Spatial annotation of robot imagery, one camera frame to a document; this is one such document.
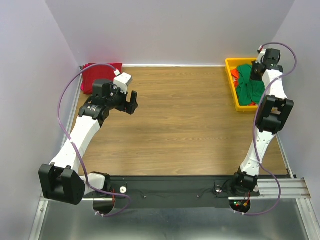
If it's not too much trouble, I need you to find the yellow plastic bin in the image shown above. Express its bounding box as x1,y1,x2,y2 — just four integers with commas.
225,57,258,113

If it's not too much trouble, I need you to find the right side aluminium rail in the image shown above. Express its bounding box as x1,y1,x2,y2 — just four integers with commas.
276,134,296,179

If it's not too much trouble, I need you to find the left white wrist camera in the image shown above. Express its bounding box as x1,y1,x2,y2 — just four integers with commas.
113,72,133,94

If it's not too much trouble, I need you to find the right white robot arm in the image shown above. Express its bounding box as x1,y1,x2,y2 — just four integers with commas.
231,47,294,195

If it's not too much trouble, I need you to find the aluminium frame rail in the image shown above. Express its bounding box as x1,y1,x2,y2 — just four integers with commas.
43,178,310,205

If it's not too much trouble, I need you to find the folded pink t shirt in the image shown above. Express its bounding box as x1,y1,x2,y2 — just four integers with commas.
80,80,84,93

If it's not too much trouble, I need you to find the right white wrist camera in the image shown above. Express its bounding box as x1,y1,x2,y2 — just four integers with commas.
255,49,266,64

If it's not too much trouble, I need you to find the orange t shirt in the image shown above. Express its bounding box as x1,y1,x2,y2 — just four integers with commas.
230,68,239,88

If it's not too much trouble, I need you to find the folded red t shirt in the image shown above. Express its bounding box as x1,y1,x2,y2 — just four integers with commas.
82,65,116,95

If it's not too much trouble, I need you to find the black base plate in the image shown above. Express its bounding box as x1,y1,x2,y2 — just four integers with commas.
82,175,261,210

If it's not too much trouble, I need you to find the left side aluminium rail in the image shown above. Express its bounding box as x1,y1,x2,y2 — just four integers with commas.
56,66,83,149

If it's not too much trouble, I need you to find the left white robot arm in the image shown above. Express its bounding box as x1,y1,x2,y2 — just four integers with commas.
38,73,138,205

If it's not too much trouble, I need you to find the green t shirt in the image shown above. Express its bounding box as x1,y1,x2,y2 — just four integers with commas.
236,64,265,106

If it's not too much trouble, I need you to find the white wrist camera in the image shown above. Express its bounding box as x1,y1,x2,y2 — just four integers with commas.
113,72,133,94
255,49,266,64

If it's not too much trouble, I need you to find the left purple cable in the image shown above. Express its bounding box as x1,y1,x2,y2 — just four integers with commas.
57,63,132,218

